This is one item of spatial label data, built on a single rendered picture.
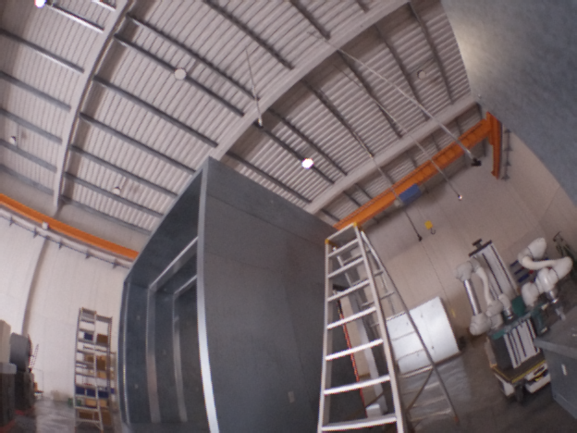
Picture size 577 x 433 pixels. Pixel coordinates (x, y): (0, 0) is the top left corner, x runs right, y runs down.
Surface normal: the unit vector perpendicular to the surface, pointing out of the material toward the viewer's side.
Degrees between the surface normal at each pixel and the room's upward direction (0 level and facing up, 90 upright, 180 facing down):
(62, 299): 90
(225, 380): 90
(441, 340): 90
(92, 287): 90
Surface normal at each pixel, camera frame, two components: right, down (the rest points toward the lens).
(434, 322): -0.67, -0.35
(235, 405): 0.72, -0.53
